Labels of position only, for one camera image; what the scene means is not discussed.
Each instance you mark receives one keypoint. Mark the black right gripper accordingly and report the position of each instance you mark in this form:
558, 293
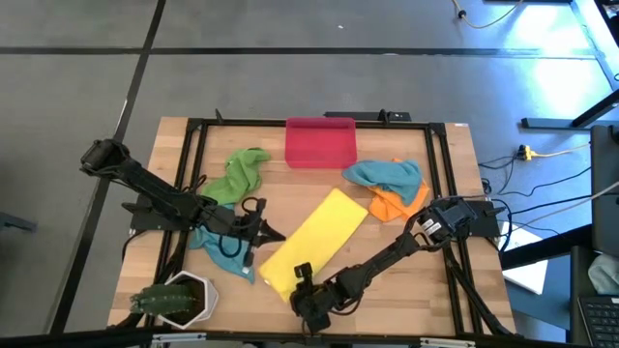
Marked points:
314, 299

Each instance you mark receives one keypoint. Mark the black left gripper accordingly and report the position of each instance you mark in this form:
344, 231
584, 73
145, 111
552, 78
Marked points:
232, 224

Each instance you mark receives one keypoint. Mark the yellow microfiber towel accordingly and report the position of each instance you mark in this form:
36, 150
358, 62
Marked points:
314, 237

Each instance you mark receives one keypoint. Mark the orange microfiber towel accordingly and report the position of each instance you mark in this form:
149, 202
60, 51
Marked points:
392, 208

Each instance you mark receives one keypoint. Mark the teal microfiber towel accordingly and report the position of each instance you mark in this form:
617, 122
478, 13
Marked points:
392, 176
213, 249

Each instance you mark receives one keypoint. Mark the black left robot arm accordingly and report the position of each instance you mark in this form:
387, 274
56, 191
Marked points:
145, 181

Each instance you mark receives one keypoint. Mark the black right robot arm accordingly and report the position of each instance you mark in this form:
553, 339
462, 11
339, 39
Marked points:
387, 256

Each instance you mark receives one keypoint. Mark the green microfiber towel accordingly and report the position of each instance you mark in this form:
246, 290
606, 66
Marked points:
237, 176

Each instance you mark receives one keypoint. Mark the pink translucent plastic basket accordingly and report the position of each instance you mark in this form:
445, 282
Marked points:
319, 145

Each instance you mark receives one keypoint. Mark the white hexagonal plant pot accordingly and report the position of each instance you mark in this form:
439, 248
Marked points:
208, 295

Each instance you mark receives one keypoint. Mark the green cactus plant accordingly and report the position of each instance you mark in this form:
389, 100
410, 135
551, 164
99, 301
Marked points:
162, 299

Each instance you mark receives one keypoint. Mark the black mounting bar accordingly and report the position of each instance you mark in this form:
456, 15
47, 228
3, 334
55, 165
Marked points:
367, 116

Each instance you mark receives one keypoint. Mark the white paper sheet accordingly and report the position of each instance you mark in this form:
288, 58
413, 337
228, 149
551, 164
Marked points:
527, 275

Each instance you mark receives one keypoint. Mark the yellow power plug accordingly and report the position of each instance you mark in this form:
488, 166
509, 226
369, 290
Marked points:
527, 153

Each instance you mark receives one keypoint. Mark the black laptop keyboard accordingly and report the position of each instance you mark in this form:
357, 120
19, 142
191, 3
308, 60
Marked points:
599, 321

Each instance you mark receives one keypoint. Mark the black desk leg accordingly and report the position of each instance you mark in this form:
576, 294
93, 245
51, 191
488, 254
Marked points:
546, 123

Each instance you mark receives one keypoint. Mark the grey cloth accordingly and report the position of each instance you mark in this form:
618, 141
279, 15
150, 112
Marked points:
604, 275

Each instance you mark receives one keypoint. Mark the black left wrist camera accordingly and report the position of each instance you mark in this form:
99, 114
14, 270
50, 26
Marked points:
261, 205

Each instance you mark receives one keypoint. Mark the black aluminium table frame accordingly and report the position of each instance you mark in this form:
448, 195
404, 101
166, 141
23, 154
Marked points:
242, 123

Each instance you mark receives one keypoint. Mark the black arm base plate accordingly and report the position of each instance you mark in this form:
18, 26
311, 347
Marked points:
140, 220
486, 224

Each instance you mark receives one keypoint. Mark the black overhead rail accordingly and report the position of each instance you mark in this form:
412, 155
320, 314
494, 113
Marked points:
97, 338

